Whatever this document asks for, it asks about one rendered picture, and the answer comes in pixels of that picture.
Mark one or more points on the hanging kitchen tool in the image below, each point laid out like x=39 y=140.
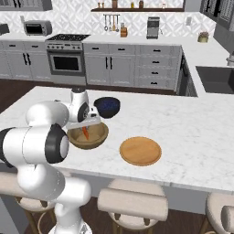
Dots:
x=114 y=27
x=106 y=28
x=117 y=29
x=110 y=29

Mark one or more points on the brown jar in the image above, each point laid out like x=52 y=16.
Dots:
x=114 y=4

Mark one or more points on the small brown bottle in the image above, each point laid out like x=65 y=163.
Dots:
x=141 y=4

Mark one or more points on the grey toaster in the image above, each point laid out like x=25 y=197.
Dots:
x=3 y=29

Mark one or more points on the flat round wooden plate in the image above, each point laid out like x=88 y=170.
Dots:
x=140 y=151

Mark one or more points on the dark wooden wall shelf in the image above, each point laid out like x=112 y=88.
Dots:
x=137 y=10

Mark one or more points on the small pale cup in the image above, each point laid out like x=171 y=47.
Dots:
x=164 y=5

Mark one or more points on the potted plant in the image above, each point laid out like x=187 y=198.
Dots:
x=203 y=37

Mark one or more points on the orange carrot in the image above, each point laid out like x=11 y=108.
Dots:
x=86 y=133

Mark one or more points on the beige padded bar stool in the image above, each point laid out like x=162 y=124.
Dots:
x=219 y=213
x=132 y=204
x=9 y=182

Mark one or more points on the wooden knife block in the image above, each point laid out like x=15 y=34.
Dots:
x=123 y=32

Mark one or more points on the steel cooker with oven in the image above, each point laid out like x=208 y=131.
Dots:
x=65 y=62

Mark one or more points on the grey base cupboard and drawers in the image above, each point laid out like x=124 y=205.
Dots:
x=131 y=65

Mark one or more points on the dark dishwasher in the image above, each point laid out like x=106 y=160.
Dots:
x=186 y=82

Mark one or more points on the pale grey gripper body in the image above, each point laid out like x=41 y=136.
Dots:
x=82 y=123

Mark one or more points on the silver toaster oven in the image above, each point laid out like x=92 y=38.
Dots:
x=37 y=28

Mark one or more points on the silver tap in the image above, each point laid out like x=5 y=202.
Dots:
x=231 y=61

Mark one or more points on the dark grey wall cupboards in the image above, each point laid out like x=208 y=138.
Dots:
x=221 y=15

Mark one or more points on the white wall socket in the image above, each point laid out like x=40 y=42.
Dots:
x=189 y=20

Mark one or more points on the metal tool rail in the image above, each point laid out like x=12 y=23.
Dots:
x=111 y=14

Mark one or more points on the grey base cupboard run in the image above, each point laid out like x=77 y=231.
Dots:
x=18 y=61

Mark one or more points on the dark grey sink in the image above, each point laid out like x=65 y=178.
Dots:
x=216 y=79

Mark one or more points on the small yellow bottle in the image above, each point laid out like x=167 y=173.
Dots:
x=132 y=5

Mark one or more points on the dark blue bowl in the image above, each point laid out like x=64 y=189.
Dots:
x=106 y=106

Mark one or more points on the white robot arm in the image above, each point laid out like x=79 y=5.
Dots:
x=33 y=146

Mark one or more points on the deep wooden plate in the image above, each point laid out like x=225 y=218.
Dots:
x=97 y=137

